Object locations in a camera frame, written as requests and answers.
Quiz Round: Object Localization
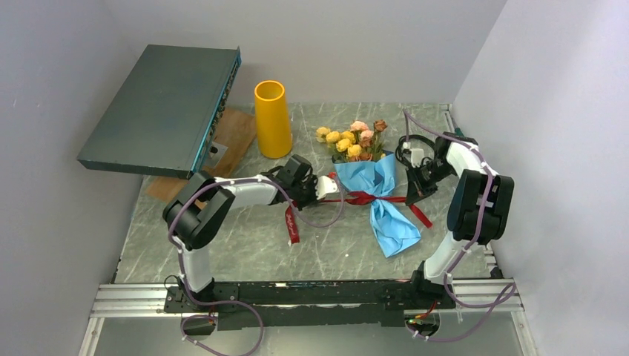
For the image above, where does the artificial flower bunch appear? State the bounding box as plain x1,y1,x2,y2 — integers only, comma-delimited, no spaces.
315,120,388,163

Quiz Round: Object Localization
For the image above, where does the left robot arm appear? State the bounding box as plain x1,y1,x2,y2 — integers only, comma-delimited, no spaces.
162,155,337,312

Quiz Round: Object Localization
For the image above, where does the aluminium frame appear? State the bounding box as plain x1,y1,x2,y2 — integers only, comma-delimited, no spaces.
79,279,539,355

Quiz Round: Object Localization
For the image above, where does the blue wrapping paper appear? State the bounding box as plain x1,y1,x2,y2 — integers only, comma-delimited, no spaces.
334,151,421,257

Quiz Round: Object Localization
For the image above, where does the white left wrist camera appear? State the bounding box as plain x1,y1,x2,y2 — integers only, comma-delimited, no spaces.
315,176,339,200

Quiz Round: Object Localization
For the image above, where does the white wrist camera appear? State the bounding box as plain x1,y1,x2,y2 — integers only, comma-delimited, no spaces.
401,142,425,168
315,176,339,200

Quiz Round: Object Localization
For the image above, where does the metal switch stand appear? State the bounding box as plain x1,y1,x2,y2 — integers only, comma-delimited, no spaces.
205,142,228,168

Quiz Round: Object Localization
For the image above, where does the grey network switch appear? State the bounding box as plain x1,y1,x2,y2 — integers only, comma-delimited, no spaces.
77,44,242,179

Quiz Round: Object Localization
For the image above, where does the red ribbon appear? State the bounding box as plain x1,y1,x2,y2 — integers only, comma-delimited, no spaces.
285,191,433,245

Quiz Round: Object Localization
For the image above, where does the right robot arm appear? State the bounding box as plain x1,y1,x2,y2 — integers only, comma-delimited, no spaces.
406,132,515,308

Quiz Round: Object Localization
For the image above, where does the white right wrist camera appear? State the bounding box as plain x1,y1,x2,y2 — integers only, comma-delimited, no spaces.
401,142,425,168

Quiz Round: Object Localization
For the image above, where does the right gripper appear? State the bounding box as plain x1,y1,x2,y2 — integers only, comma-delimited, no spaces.
406,159,456,206

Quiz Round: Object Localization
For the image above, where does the yellow vase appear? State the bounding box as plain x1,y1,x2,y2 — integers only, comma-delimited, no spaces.
254,80,292,159

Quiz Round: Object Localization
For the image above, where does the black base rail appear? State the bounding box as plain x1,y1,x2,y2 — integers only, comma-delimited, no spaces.
163,280,455,331

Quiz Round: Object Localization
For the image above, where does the wooden board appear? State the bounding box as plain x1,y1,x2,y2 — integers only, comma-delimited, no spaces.
142,108,257,202

